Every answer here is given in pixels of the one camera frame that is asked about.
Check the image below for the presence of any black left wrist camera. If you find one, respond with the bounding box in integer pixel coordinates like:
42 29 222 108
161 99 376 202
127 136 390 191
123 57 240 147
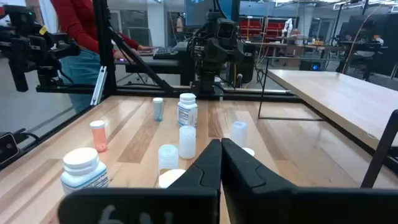
216 17 236 40

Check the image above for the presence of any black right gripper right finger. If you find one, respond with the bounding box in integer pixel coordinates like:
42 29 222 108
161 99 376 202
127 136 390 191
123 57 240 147
220 138 398 224

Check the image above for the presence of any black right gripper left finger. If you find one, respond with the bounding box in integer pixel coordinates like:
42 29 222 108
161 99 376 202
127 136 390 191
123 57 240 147
57 138 222 224

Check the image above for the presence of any black aluminium table frame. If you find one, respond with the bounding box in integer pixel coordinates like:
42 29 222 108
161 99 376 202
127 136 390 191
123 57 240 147
0 0 398 175

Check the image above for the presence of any wooden shelf with black legs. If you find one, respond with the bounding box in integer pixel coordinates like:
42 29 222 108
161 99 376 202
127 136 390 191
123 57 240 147
257 55 398 189

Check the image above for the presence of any blue-lit computer monitor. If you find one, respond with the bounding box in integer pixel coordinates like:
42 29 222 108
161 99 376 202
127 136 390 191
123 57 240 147
185 0 240 27

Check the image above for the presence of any black keyboard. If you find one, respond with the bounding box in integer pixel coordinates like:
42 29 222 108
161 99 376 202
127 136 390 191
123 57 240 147
152 46 180 60

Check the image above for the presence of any orange translucent pill bottle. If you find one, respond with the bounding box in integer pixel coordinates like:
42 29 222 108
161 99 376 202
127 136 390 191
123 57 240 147
89 119 109 153

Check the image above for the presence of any black desk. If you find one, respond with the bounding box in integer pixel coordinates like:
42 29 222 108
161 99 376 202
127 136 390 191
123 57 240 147
114 42 195 86

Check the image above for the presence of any black table-level camera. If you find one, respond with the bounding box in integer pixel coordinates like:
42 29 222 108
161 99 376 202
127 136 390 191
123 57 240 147
0 132 20 164

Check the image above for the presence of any teal translucent pill bottle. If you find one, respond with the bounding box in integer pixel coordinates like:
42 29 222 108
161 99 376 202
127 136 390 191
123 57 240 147
152 97 164 122

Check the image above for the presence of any red storage cabinet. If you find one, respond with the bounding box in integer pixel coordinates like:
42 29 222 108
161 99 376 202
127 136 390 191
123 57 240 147
239 17 295 43

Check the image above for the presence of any white labelled medicine bottle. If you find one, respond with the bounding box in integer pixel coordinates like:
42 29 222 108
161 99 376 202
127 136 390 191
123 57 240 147
157 169 187 189
177 92 198 128
60 147 110 196

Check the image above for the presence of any person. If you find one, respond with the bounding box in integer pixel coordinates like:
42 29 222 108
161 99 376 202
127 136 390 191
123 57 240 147
50 0 156 114

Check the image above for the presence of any silver aluminium bracket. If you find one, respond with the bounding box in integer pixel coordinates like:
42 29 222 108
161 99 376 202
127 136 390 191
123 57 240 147
90 65 108 106

